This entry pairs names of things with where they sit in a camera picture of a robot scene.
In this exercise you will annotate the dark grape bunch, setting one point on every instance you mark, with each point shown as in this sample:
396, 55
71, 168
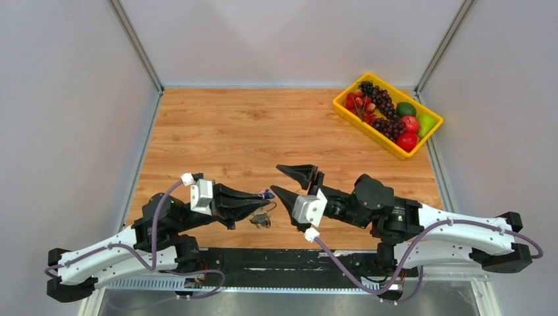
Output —
388, 123

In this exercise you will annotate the aluminium rail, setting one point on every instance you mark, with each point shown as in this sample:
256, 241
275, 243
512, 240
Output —
357, 262

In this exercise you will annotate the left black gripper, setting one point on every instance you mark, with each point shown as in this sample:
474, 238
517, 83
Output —
237, 204

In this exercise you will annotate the red strawberries cluster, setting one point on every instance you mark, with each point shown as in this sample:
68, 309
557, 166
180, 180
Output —
361, 105

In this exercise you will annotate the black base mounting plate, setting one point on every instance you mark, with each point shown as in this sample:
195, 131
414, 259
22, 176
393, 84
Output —
270, 268

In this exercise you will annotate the green lime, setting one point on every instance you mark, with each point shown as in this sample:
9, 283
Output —
404, 109

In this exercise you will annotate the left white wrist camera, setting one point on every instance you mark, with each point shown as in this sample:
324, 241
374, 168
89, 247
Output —
201, 192

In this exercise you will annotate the metal keyring with keys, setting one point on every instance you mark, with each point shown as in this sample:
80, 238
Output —
261, 218

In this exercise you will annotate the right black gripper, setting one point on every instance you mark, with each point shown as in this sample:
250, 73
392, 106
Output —
304, 174

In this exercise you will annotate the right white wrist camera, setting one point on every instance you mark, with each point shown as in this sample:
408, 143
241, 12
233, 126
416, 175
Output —
308, 212

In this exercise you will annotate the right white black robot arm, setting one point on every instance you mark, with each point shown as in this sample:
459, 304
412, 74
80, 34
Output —
410, 234

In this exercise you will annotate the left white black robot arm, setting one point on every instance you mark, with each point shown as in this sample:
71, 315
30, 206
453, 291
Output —
157, 242

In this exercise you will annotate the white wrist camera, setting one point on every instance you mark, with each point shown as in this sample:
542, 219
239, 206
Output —
201, 192
308, 212

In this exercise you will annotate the green pear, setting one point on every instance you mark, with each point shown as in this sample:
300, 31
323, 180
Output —
426, 122

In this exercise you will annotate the red round fruit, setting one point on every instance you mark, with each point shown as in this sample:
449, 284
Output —
407, 141

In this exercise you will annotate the red apple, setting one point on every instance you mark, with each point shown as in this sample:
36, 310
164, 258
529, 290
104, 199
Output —
412, 124

